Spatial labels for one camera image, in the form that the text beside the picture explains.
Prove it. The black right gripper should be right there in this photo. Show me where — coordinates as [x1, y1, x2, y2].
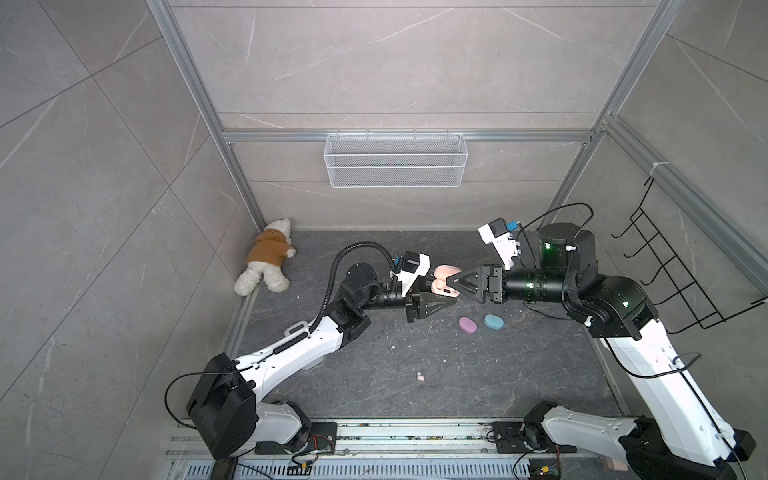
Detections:
[447, 260, 575, 305]

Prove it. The pink earbud charging case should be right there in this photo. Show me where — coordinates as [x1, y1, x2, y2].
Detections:
[431, 265, 461, 298]

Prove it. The blue earbud charging case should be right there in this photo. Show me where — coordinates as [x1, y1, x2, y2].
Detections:
[483, 314, 505, 330]

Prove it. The purple earbud charging case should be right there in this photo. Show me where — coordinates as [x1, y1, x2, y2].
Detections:
[457, 316, 478, 335]

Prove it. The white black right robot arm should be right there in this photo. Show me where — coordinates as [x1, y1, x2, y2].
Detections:
[446, 218, 756, 479]

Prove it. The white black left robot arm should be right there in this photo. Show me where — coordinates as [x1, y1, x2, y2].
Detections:
[183, 241, 456, 460]

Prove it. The white digital scale device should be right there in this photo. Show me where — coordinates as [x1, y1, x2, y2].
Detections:
[284, 321, 309, 337]

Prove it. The white teddy bear brown hoodie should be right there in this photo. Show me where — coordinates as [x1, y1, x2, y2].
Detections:
[234, 218, 297, 297]

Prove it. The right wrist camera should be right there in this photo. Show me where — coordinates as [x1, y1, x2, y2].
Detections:
[478, 218, 520, 270]

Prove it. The white wire mesh basket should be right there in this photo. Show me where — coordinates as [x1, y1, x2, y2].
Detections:
[323, 133, 469, 189]

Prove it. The aluminium rail front frame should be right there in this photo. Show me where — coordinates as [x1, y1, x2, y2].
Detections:
[151, 418, 636, 479]

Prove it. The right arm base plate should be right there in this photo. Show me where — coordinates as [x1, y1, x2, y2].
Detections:
[485, 421, 577, 454]

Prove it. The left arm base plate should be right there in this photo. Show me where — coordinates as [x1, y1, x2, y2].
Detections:
[254, 421, 338, 455]

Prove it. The black wire hook rack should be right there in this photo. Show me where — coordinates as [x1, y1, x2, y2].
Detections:
[611, 177, 767, 335]

